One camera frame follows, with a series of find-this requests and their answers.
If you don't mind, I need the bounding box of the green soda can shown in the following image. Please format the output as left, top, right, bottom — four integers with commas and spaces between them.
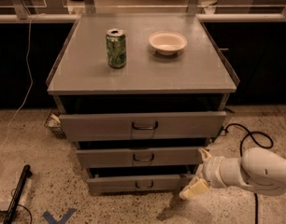
106, 29, 126, 68

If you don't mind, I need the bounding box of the grey drawer cabinet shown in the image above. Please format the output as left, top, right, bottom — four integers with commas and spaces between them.
48, 13, 236, 180

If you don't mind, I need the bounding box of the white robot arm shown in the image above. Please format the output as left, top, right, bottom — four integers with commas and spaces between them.
179, 147, 286, 200

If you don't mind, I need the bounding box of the wire basket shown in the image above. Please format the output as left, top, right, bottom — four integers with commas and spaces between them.
44, 109, 66, 139

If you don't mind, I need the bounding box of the white bowl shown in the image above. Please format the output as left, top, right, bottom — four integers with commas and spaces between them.
149, 31, 187, 55

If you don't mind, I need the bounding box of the black bar on floor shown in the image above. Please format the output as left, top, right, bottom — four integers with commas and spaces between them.
3, 164, 32, 224

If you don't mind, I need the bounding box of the grey bottom drawer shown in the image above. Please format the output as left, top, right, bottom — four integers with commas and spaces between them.
87, 174, 194, 193

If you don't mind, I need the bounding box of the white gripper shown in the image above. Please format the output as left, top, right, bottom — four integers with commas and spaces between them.
179, 148, 245, 200

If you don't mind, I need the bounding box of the grey drawer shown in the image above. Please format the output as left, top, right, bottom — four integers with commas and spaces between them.
60, 111, 226, 142
77, 147, 202, 168
87, 174, 194, 193

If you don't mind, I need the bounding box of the white hanging cable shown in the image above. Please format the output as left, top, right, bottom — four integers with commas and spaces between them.
0, 13, 44, 147

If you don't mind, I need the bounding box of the grey top drawer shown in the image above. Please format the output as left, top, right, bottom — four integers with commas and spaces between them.
60, 111, 226, 142

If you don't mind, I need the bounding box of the black floor cable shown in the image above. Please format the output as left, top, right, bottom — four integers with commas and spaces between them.
220, 122, 274, 224

